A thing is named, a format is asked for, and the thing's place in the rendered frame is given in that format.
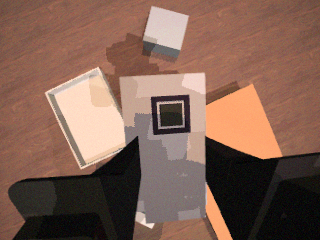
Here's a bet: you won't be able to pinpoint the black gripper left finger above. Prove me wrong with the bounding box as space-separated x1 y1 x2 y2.
8 136 141 240

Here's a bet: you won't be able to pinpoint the orange rectangular panel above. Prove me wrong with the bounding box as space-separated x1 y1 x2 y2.
206 84 282 240

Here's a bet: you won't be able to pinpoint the cream rectangular tray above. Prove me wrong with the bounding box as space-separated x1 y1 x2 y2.
45 67 125 169

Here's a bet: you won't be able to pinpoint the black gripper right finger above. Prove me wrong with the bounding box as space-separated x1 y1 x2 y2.
205 136 320 240

